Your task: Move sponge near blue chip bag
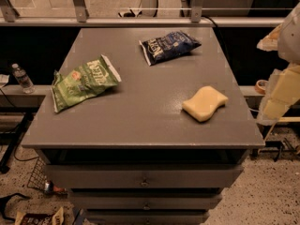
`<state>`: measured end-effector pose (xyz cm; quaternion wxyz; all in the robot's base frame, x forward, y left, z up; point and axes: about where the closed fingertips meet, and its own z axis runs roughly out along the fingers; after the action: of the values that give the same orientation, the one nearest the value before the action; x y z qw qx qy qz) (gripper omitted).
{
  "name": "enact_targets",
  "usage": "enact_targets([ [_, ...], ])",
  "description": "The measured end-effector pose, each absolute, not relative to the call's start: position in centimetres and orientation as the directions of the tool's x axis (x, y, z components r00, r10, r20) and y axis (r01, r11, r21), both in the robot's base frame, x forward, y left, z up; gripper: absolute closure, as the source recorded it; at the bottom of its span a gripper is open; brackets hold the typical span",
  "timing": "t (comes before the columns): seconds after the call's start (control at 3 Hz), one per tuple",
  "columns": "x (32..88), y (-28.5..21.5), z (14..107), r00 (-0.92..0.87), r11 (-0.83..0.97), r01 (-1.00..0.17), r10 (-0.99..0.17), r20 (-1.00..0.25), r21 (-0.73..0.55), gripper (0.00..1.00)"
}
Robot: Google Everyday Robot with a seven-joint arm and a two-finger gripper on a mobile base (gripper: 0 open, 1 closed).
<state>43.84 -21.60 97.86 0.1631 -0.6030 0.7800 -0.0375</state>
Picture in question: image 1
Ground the metal railing frame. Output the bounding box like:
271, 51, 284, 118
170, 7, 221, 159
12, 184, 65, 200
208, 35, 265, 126
0, 0, 299, 27

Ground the brown snack bag on floor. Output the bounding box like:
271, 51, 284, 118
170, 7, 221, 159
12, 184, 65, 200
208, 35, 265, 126
14, 207, 65, 225

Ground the green chip bag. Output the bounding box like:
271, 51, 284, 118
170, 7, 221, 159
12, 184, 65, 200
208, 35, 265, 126
51, 55, 122, 113

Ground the tape roll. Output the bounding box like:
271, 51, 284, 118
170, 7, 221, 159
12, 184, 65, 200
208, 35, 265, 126
254, 80, 268, 95

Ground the clear water bottle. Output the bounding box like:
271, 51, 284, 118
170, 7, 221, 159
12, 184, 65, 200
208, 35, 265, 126
11, 64, 35, 94

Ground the wire basket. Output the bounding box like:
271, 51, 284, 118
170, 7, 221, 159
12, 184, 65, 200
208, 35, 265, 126
27, 158, 51, 192

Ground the yellow sponge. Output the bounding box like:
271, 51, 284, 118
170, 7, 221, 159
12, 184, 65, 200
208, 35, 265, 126
182, 86, 229, 122

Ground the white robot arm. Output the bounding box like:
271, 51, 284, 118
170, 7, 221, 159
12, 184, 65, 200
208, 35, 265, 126
257, 4, 300, 126

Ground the grey drawer cabinet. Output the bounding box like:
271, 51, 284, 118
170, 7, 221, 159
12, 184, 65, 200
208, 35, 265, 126
22, 28, 263, 225

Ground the blue chip bag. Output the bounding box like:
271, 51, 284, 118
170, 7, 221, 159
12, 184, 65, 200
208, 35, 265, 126
139, 31, 202, 66

